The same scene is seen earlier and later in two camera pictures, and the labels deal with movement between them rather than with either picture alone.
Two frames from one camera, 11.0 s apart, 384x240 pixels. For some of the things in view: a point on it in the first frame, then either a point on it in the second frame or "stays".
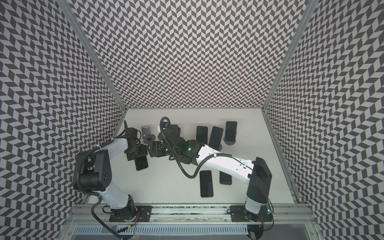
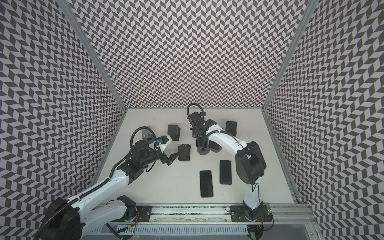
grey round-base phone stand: [147, 136] stays
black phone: [225, 179] stays
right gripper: [157, 148] -> [201, 144]
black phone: [206, 184] stays
